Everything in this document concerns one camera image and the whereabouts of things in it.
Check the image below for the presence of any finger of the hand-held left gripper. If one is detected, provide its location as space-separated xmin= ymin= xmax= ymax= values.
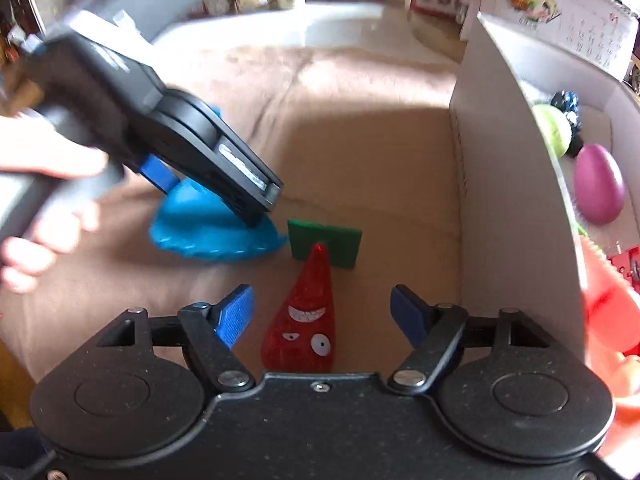
xmin=137 ymin=154 xmax=179 ymax=196
xmin=200 ymin=122 xmax=286 ymax=228

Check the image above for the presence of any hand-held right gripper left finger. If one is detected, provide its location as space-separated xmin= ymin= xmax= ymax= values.
xmin=92 ymin=284 xmax=257 ymax=394

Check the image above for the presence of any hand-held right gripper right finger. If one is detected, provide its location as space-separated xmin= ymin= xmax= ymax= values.
xmin=386 ymin=284 xmax=549 ymax=395

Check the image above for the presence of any blue toy scoop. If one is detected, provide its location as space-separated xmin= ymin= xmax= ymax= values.
xmin=148 ymin=104 xmax=289 ymax=263

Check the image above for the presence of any red chili pepper toy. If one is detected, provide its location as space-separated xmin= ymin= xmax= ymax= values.
xmin=260 ymin=242 xmax=337 ymax=374

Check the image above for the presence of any white cardboard box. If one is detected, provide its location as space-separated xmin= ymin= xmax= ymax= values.
xmin=447 ymin=12 xmax=640 ymax=376

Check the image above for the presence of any orange and green toy hammer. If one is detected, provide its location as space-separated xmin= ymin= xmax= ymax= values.
xmin=575 ymin=220 xmax=640 ymax=356

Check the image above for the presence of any green printed toy egg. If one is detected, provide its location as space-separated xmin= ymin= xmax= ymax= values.
xmin=531 ymin=104 xmax=572 ymax=158

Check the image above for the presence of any person's left hand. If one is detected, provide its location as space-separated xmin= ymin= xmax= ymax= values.
xmin=0 ymin=114 xmax=110 ymax=295

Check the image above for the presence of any green card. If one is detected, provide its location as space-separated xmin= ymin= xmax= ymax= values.
xmin=287 ymin=219 xmax=363 ymax=270

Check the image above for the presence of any red toy car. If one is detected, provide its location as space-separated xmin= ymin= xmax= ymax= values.
xmin=607 ymin=245 xmax=640 ymax=292

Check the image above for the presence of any purple toy egg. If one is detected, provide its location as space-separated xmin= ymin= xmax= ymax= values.
xmin=573 ymin=143 xmax=627 ymax=226

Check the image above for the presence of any dark blue toy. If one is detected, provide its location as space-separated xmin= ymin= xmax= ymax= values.
xmin=550 ymin=90 xmax=585 ymax=159

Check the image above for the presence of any desk calendar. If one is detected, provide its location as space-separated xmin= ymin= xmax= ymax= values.
xmin=480 ymin=0 xmax=640 ymax=82

